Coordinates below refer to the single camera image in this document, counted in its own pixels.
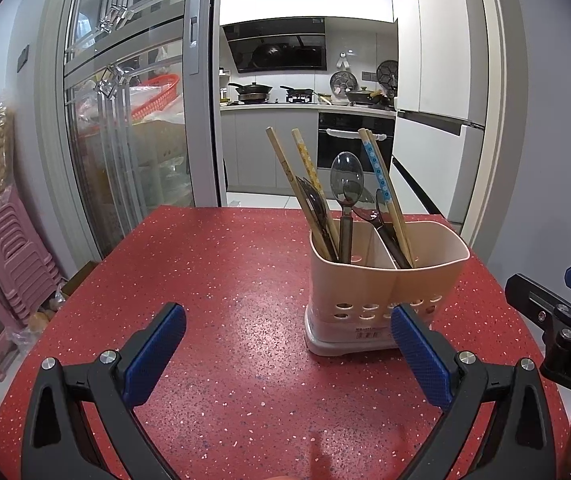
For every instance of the blue patterned wooden chopstick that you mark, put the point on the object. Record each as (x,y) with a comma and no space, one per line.
(376,167)

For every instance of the white refrigerator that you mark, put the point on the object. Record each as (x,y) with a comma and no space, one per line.
(440,60)

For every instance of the grey light switch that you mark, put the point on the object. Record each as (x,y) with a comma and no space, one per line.
(23,58)

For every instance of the red plastic basket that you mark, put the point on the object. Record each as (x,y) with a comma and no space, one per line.
(158,97)

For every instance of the cardboard box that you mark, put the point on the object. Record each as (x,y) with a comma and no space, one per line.
(78,282)

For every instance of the black frying pan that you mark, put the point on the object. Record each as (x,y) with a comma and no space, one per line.
(299,92)

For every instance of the white wall hook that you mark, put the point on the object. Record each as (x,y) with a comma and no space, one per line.
(342,60)

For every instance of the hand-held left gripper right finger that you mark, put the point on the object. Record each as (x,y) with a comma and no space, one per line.
(420,355)

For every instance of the black built-in oven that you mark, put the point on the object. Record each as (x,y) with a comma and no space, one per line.
(338,147)

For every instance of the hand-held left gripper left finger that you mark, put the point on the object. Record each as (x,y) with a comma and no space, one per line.
(158,355)

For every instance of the grey kitchen cabinets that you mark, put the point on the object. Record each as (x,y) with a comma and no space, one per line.
(265,150)

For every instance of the plain wooden chopstick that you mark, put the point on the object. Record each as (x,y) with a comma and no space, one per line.
(401,230)
(304,157)
(285,170)

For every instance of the stack of pink stools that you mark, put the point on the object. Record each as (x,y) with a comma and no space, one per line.
(15,255)

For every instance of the round metal rack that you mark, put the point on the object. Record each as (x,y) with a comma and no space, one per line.
(340,83)
(387,74)

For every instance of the seasoning bottle shelf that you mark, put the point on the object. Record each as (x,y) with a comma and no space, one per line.
(224,87)

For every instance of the beige plastic cutlery holder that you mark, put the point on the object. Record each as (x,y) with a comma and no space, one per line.
(415,285)

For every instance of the glass sliding door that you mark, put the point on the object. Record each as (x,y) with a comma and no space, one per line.
(130,135)

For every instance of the black range hood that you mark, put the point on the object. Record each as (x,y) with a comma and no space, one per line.
(280,45)

